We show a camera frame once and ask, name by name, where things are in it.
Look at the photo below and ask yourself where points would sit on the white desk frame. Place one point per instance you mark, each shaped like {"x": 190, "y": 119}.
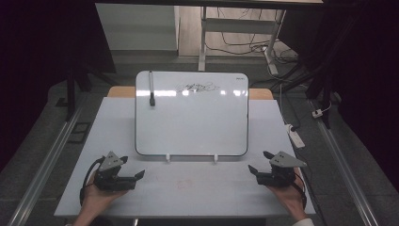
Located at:
{"x": 238, "y": 25}

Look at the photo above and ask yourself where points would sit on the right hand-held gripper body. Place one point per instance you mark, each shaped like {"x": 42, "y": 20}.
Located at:
{"x": 279, "y": 177}

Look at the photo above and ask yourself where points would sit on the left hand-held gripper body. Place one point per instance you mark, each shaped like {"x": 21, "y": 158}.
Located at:
{"x": 111, "y": 183}

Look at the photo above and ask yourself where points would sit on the black floor plate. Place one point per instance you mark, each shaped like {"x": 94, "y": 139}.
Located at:
{"x": 80, "y": 132}

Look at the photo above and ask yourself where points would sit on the white marker pen black cap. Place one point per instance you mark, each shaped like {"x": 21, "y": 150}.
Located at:
{"x": 151, "y": 88}

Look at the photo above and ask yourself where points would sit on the black metal stand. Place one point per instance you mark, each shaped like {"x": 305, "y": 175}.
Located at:
{"x": 71, "y": 91}

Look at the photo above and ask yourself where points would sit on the white power strip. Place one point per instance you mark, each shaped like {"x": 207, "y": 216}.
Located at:
{"x": 296, "y": 138}

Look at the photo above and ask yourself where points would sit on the white whiteboard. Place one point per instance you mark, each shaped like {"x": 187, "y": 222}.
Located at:
{"x": 194, "y": 125}

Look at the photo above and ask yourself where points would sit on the white plug adapter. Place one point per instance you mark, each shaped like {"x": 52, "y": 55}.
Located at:
{"x": 317, "y": 113}

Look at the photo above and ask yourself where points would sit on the metal floor rail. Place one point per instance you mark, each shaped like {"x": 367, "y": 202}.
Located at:
{"x": 44, "y": 169}
{"x": 345, "y": 169}

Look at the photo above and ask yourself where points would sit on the person's left hand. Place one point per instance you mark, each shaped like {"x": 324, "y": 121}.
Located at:
{"x": 95, "y": 201}

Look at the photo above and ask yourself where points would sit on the person's right hand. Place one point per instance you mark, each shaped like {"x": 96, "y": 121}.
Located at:
{"x": 293, "y": 197}

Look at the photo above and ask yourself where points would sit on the wooden table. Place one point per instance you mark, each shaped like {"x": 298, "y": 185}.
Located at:
{"x": 120, "y": 92}

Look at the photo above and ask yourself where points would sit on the white whiteboard stand clip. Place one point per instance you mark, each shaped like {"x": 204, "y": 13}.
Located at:
{"x": 167, "y": 158}
{"x": 216, "y": 158}

